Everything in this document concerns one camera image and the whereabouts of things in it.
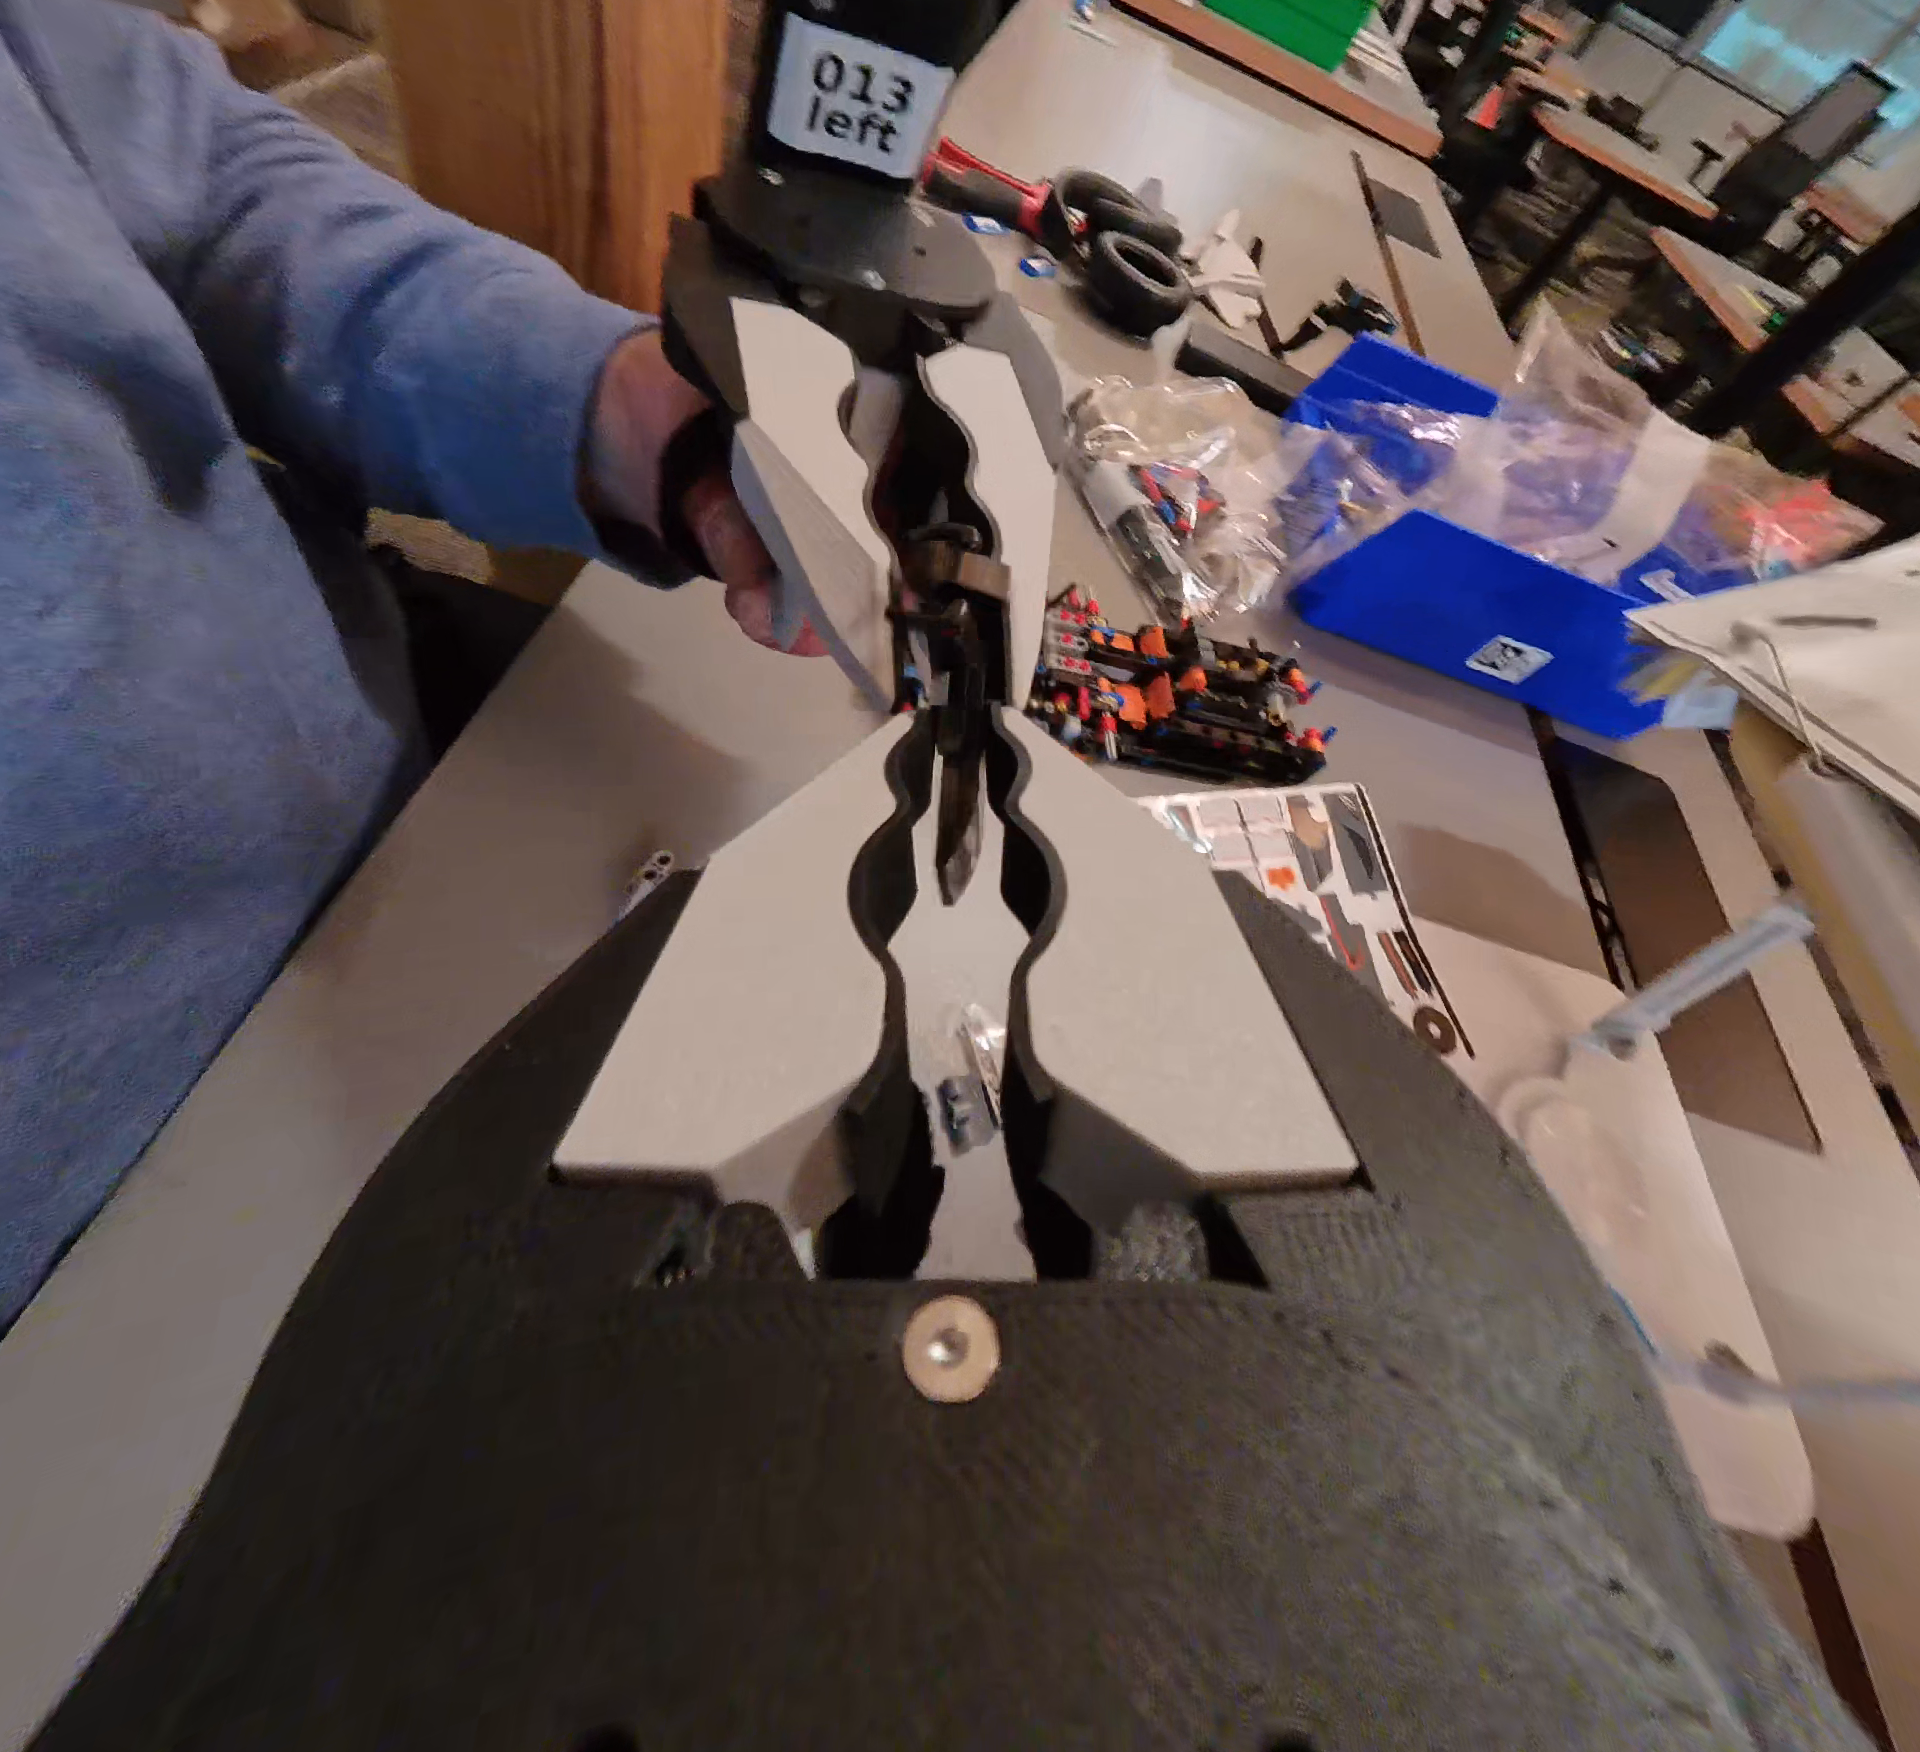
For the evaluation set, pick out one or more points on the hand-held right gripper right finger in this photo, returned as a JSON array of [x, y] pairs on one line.
[[1184, 1017]]

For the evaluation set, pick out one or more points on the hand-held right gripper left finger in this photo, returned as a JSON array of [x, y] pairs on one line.
[[735, 1017]]

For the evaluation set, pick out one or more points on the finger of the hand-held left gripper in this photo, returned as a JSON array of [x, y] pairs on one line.
[[803, 507], [1006, 462]]

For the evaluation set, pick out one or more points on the lego sticker sheet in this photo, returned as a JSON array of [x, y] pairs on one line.
[[1319, 867]]

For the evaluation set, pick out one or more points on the partly built lego car model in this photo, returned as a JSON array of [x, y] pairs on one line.
[[1184, 702]]

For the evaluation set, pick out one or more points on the black curved lego panel assembly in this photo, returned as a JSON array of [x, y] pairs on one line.
[[956, 792]]

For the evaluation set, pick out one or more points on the white straight lego beam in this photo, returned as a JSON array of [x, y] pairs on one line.
[[646, 880]]

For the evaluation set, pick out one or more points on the white lego wing piece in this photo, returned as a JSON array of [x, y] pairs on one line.
[[1230, 275]]

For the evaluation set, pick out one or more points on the lego instruction booklet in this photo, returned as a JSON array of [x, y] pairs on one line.
[[1799, 642]]

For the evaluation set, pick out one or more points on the person's left hand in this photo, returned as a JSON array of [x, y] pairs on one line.
[[629, 433]]

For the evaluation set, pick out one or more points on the small clear plastic bag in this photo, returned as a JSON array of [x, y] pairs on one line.
[[982, 1039]]

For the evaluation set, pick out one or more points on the black flat bar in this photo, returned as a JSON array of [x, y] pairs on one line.
[[1245, 366]]

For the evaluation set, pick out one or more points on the wooden furniture panel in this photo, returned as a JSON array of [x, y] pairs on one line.
[[555, 43]]

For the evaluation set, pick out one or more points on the blue bin with tag label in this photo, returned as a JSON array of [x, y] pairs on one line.
[[1470, 598]]

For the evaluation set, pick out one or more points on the clear plastic bags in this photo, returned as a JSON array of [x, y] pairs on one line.
[[1606, 477]]

